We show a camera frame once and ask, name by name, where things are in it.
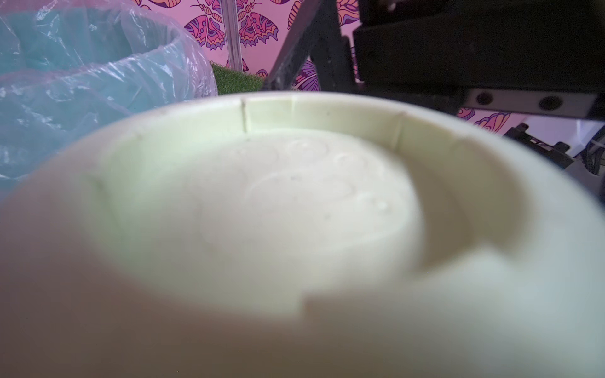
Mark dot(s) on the mint green trash bin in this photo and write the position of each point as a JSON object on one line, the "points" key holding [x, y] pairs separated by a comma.
{"points": [[61, 47]]}

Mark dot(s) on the green artificial grass mat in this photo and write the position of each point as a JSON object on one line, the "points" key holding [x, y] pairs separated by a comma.
{"points": [[233, 82]]}

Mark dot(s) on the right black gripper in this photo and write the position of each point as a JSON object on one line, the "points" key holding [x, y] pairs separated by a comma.
{"points": [[535, 57]]}

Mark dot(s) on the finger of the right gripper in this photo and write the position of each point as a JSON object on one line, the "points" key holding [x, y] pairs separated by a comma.
{"points": [[315, 34]]}

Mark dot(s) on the light green jar lid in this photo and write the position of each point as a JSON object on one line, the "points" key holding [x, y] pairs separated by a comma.
{"points": [[297, 234]]}

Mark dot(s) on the clear plastic bin liner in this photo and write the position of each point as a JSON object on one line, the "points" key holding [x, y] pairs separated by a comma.
{"points": [[94, 71]]}

